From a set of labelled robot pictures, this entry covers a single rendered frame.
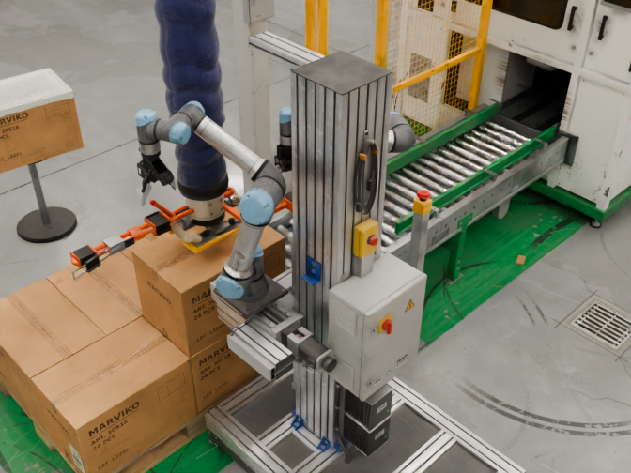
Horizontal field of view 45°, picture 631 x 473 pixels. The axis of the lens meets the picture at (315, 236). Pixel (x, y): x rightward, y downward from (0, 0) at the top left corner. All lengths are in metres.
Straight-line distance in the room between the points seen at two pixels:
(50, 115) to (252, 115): 1.23
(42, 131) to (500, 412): 3.15
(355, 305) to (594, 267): 2.70
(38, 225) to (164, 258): 2.12
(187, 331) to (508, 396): 1.78
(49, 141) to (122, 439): 2.14
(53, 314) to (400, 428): 1.78
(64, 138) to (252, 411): 2.22
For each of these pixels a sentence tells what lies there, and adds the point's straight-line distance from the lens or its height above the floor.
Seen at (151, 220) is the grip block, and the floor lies 1.20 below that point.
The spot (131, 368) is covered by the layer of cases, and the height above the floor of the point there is 0.54.
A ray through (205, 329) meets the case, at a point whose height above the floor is 0.66.
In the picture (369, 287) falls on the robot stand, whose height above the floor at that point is 1.23.
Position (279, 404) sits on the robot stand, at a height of 0.21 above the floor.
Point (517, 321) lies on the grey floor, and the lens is 4.75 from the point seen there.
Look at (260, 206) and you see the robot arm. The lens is 2.67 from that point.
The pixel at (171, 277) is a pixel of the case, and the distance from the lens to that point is 3.48.
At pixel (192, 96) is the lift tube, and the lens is 3.12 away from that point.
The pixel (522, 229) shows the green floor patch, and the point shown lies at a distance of 5.49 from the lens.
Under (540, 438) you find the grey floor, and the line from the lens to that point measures 4.18.
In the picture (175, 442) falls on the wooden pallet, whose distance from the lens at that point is 4.03.
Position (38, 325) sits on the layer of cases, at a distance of 4.00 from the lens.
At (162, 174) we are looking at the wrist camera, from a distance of 2.83.
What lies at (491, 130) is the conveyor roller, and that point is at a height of 0.55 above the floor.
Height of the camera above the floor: 3.15
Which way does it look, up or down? 37 degrees down
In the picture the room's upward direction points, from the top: straight up
